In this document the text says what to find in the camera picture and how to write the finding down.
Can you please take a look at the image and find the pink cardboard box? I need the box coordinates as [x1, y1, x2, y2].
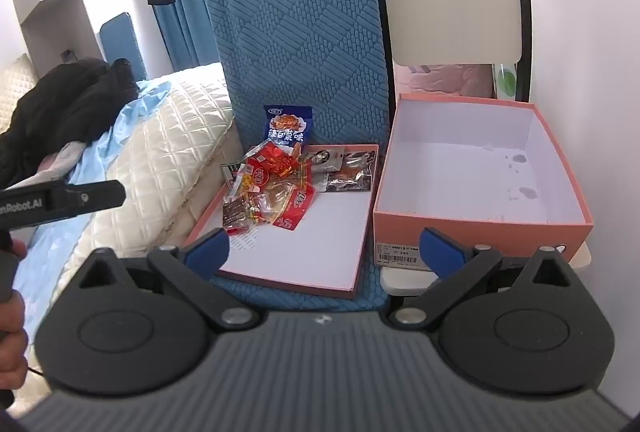
[182, 143, 381, 300]

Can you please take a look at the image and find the light blue cloth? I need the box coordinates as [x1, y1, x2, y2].
[10, 79, 173, 338]

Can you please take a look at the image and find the cream plastic chair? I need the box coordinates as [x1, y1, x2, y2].
[367, 0, 593, 297]

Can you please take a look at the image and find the small red clear snack packet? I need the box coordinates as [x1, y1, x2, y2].
[247, 184, 291, 225]

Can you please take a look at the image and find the blue curtain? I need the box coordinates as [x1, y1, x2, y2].
[152, 0, 221, 72]

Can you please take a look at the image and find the black garment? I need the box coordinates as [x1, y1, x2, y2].
[0, 58, 141, 193]

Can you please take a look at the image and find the blue snack packet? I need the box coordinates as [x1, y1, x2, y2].
[263, 106, 314, 157]

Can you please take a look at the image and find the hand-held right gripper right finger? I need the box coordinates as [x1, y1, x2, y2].
[385, 227, 573, 330]

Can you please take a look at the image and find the dark brown snack packet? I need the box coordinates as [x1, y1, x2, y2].
[325, 151, 377, 193]

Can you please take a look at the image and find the green white bag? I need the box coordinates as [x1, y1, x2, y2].
[492, 64, 518, 100]

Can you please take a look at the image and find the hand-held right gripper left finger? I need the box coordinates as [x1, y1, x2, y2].
[75, 228, 261, 334]

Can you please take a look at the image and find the white quilted cushion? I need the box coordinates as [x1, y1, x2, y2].
[0, 54, 238, 413]

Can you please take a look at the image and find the person's left hand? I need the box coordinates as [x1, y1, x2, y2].
[0, 237, 30, 383]

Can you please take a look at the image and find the blue textured cushion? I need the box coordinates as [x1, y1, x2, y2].
[192, 0, 393, 313]

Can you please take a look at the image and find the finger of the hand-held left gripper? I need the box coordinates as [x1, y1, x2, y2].
[60, 180, 127, 219]

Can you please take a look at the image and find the pink shoebox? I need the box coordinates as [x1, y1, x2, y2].
[372, 92, 594, 270]

